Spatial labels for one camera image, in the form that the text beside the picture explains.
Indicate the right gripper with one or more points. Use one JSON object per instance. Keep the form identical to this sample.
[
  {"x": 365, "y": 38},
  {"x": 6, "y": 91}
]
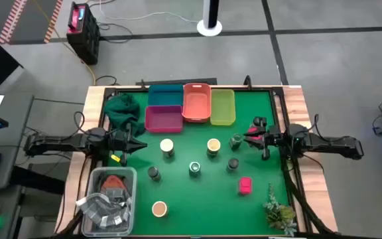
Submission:
[{"x": 274, "y": 137}]

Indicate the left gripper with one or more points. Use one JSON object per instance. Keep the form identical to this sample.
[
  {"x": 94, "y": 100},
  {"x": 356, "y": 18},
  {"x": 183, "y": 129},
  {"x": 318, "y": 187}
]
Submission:
[{"x": 119, "y": 142}]

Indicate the red-lidded jar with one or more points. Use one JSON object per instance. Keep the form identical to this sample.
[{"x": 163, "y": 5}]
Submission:
[{"x": 252, "y": 129}]

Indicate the green glass oregano jar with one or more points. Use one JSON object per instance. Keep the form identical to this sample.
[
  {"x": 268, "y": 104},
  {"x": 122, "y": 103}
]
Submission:
[
  {"x": 194, "y": 168},
  {"x": 235, "y": 141}
]

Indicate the tan-lidded spice jar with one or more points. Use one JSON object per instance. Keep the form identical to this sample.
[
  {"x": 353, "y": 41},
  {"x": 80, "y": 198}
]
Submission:
[
  {"x": 166, "y": 145},
  {"x": 213, "y": 145},
  {"x": 159, "y": 209}
]

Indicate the black-lidded paprika jar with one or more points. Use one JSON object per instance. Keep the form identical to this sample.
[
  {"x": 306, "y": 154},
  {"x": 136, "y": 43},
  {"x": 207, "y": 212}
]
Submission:
[{"x": 153, "y": 172}]

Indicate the black-lidded oregano leaves jar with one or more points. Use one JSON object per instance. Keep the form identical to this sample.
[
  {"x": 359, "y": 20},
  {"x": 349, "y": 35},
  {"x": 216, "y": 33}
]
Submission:
[{"x": 233, "y": 164}]

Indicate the pink cube block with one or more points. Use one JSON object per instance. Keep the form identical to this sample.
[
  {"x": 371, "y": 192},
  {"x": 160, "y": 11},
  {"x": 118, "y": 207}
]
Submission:
[{"x": 245, "y": 185}]

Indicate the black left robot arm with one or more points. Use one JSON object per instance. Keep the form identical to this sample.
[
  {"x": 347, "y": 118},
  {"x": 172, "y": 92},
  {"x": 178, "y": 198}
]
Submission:
[{"x": 61, "y": 144}]

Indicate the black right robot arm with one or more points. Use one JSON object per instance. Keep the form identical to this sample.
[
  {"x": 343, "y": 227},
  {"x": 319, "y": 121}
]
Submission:
[{"x": 327, "y": 144}]

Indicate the dark green cloth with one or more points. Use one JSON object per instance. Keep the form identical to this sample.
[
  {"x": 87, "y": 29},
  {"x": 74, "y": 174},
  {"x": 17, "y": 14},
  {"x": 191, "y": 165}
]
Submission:
[{"x": 123, "y": 111}]

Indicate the magenta plastic bin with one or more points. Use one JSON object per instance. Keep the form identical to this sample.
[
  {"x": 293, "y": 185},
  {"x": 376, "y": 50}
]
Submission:
[{"x": 162, "y": 119}]

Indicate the orange fabric item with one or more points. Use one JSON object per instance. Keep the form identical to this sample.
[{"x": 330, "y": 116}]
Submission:
[{"x": 113, "y": 182}]

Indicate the yellow-green plastic bin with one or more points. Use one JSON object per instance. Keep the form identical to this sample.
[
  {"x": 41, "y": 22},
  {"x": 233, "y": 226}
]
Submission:
[{"x": 222, "y": 108}]

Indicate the teal plastic bin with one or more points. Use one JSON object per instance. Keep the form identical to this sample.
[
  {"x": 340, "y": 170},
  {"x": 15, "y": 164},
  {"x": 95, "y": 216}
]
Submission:
[{"x": 164, "y": 94}]

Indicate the clear plastic storage bin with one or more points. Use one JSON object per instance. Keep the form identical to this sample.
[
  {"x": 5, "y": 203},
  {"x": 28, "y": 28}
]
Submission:
[{"x": 89, "y": 186}]

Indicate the orange plastic bin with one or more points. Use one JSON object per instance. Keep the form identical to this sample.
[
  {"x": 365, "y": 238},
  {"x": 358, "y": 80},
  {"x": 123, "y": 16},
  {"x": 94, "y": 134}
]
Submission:
[{"x": 196, "y": 103}]

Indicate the grey patterned fabric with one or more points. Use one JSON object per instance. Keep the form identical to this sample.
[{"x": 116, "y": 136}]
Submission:
[{"x": 104, "y": 209}]

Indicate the black flat bar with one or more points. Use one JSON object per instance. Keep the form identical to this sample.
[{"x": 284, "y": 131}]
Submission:
[{"x": 177, "y": 81}]

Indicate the artificial succulent plant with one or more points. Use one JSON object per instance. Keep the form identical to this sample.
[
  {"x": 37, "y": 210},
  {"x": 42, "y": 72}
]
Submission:
[{"x": 279, "y": 214}]

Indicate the green table mat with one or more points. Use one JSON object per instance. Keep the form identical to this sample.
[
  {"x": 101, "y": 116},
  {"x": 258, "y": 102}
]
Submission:
[{"x": 194, "y": 199}]

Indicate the white floor stand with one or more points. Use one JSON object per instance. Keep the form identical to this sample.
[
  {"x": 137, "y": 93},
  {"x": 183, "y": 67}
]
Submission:
[{"x": 209, "y": 28}]

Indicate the black toolbox with red top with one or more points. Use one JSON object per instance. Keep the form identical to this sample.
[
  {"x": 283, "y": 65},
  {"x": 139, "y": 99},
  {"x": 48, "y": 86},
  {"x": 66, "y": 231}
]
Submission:
[{"x": 85, "y": 36}]

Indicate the grey desk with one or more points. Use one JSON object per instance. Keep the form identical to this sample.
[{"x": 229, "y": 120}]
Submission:
[{"x": 15, "y": 116}]

